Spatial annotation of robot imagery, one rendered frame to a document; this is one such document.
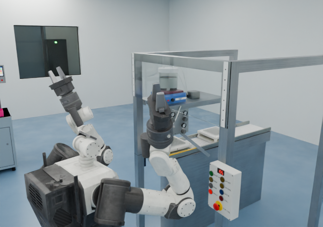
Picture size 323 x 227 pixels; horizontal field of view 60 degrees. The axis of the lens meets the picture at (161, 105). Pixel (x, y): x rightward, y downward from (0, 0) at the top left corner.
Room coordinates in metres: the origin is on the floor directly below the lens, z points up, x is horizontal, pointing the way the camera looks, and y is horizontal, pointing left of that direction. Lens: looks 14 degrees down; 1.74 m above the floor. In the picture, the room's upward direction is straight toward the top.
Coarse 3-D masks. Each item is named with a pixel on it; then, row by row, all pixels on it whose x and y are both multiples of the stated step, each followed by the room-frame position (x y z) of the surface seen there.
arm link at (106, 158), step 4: (104, 152) 1.36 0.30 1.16; (108, 152) 1.38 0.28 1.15; (100, 156) 1.34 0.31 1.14; (104, 156) 1.35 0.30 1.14; (108, 156) 1.37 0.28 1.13; (112, 156) 1.40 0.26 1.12; (96, 160) 1.32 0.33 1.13; (100, 160) 1.33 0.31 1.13; (104, 160) 1.35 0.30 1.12; (108, 160) 1.37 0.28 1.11; (104, 164) 1.35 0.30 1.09; (108, 164) 1.37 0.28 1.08
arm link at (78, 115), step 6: (78, 102) 1.32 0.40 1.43; (66, 108) 1.30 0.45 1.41; (72, 108) 1.27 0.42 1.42; (78, 108) 1.32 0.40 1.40; (84, 108) 1.33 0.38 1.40; (72, 114) 1.27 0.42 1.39; (78, 114) 1.28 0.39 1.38; (84, 114) 1.31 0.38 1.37; (90, 114) 1.32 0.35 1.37; (72, 120) 1.30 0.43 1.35; (78, 120) 1.27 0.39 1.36; (84, 120) 1.32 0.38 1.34; (78, 126) 1.27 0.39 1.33
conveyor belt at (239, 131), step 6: (240, 126) 2.85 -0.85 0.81; (246, 126) 2.85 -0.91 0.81; (252, 126) 2.85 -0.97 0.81; (258, 126) 2.85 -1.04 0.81; (240, 132) 2.67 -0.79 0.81; (246, 132) 2.67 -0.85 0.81; (198, 138) 2.50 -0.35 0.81; (192, 144) 2.34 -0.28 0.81; (198, 144) 2.34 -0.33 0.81; (204, 144) 2.34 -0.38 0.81; (180, 156) 2.09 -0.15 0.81
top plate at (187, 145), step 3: (177, 138) 2.31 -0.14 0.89; (183, 144) 2.16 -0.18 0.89; (186, 144) 2.16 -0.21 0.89; (189, 144) 2.16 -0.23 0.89; (174, 147) 2.10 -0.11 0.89; (177, 147) 2.10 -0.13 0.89; (180, 147) 2.10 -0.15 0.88; (183, 147) 2.11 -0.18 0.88; (186, 147) 2.13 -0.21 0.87; (171, 150) 2.05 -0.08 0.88; (174, 150) 2.07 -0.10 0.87
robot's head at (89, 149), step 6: (78, 138) 1.06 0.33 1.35; (84, 138) 1.06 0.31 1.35; (78, 144) 1.03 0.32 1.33; (84, 144) 1.00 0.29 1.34; (90, 144) 0.99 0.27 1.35; (96, 144) 1.01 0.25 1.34; (78, 150) 1.06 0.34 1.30; (84, 150) 0.98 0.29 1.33; (90, 150) 0.99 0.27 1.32; (96, 150) 1.01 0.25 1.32; (84, 156) 1.02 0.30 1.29; (90, 156) 0.99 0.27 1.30; (96, 156) 1.01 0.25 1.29; (84, 162) 1.01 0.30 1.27
